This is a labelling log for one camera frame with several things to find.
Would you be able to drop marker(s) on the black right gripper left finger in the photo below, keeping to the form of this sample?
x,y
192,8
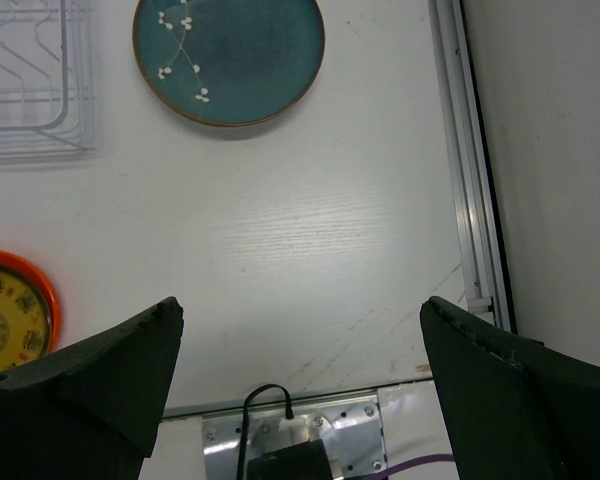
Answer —
x,y
91,410

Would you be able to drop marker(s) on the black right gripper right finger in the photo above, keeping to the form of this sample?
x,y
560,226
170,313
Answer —
x,y
513,408

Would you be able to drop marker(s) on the orange plate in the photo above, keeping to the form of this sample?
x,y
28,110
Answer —
x,y
42,285

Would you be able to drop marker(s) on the dark teal plate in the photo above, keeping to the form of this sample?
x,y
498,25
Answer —
x,y
229,63

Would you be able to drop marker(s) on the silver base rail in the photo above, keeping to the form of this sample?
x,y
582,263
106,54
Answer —
x,y
206,444

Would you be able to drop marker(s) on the white wire dish rack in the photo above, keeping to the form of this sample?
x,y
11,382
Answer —
x,y
46,80

